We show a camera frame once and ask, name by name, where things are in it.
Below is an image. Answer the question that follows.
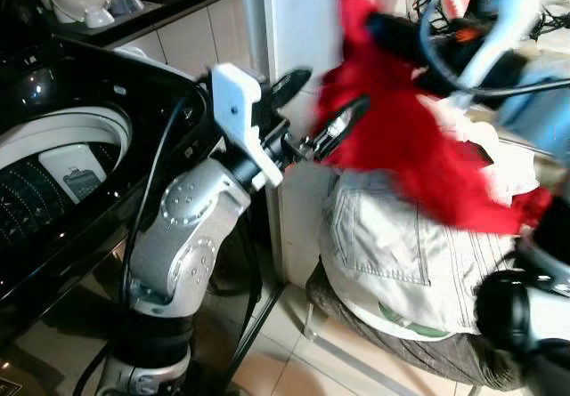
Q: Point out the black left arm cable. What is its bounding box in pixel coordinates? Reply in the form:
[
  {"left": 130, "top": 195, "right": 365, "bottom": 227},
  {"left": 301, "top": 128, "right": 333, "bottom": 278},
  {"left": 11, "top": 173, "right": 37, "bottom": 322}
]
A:
[{"left": 118, "top": 98, "right": 190, "bottom": 312}]

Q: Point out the red cloth garment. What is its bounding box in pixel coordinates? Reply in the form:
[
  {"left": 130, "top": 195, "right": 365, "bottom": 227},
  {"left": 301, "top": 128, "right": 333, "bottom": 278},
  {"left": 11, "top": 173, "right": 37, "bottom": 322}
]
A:
[{"left": 312, "top": 0, "right": 555, "bottom": 236}]

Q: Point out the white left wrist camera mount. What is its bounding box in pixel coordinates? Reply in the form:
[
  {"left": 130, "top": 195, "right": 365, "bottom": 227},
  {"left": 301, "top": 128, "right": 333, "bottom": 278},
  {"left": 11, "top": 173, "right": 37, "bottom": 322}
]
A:
[{"left": 210, "top": 62, "right": 288, "bottom": 192}]

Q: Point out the black washing machine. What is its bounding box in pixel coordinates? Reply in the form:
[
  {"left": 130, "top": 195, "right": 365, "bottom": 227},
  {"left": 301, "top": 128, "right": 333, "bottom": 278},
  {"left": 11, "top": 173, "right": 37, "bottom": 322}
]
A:
[{"left": 0, "top": 38, "right": 270, "bottom": 396}]

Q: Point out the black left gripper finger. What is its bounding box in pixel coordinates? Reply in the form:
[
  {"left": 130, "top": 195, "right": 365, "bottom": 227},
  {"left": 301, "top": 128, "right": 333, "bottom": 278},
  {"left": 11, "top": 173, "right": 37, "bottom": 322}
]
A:
[
  {"left": 269, "top": 68, "right": 314, "bottom": 111},
  {"left": 306, "top": 94, "right": 371, "bottom": 160}
]

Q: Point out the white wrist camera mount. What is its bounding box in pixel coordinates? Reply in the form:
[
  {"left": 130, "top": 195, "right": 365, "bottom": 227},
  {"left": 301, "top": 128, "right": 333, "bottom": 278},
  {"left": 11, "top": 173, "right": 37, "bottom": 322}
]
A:
[
  {"left": 459, "top": 0, "right": 546, "bottom": 99},
  {"left": 210, "top": 62, "right": 288, "bottom": 192}
]

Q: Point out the brown woven laundry basket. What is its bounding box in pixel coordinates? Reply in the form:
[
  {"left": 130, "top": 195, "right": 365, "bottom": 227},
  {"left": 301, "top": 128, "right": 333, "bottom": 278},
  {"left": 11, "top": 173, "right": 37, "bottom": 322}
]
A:
[{"left": 305, "top": 263, "right": 535, "bottom": 393}]

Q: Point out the grey plastic container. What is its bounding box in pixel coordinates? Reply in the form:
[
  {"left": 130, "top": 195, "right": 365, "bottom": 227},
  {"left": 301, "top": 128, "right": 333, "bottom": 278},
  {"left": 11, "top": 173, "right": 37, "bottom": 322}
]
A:
[{"left": 107, "top": 0, "right": 145, "bottom": 19}]

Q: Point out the white cloth garment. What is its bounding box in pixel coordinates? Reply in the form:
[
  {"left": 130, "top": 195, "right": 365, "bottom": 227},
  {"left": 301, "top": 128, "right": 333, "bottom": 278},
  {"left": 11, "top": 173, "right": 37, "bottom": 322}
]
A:
[{"left": 444, "top": 98, "right": 546, "bottom": 206}]

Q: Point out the beige denim jacket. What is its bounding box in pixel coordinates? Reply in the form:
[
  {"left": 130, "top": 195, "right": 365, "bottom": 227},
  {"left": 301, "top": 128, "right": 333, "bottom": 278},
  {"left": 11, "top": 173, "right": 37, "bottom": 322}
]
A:
[{"left": 318, "top": 166, "right": 535, "bottom": 340}]

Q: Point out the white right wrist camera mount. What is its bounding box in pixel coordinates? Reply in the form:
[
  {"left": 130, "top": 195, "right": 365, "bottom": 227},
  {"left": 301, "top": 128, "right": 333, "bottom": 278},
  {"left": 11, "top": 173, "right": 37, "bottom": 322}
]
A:
[{"left": 459, "top": 0, "right": 546, "bottom": 99}]

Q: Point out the white washer drum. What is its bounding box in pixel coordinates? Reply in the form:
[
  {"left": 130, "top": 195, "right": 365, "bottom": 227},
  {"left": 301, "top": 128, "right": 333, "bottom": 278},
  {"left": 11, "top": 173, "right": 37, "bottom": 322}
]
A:
[{"left": 0, "top": 105, "right": 134, "bottom": 256}]

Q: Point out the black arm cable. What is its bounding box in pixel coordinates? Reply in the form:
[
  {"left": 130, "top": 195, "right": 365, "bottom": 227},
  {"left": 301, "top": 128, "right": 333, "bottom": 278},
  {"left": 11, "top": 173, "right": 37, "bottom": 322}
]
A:
[
  {"left": 417, "top": 0, "right": 570, "bottom": 96},
  {"left": 118, "top": 98, "right": 190, "bottom": 312}
]

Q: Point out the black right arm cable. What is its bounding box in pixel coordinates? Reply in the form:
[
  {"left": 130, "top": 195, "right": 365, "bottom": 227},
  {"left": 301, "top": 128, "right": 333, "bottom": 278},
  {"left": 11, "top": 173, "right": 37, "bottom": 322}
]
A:
[{"left": 417, "top": 0, "right": 570, "bottom": 96}]

